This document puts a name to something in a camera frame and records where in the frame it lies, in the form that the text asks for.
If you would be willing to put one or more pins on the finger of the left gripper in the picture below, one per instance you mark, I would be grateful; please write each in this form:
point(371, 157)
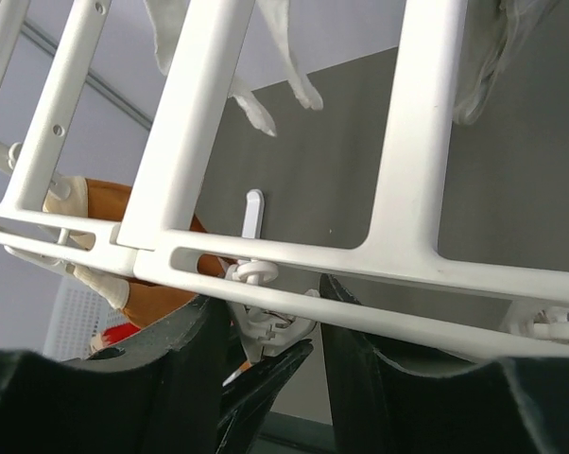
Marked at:
point(247, 400)

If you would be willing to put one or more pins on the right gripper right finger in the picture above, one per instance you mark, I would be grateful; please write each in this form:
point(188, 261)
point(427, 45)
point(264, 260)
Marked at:
point(477, 392)

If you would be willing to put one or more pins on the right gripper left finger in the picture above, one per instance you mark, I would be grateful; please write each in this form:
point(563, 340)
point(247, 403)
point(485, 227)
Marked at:
point(158, 391)

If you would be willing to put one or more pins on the white clip sock hanger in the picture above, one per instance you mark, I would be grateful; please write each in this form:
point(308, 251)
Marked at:
point(398, 168)

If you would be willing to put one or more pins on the white sock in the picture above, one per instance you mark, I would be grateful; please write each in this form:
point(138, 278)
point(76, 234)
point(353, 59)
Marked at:
point(166, 18)
point(277, 16)

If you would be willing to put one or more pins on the red sock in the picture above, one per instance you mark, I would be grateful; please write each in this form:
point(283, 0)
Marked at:
point(118, 333)

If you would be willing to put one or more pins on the orange beige sock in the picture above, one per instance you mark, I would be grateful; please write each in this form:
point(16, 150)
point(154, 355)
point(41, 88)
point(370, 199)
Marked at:
point(141, 302)

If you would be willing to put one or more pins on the white perforated plastic basket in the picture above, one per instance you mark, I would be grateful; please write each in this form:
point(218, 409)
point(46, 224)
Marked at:
point(78, 314)

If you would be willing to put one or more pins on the metal drying rack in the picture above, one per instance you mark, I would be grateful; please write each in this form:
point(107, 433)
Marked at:
point(254, 212)

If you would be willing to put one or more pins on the grey beige sock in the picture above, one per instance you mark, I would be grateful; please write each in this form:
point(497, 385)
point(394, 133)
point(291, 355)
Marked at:
point(494, 33)

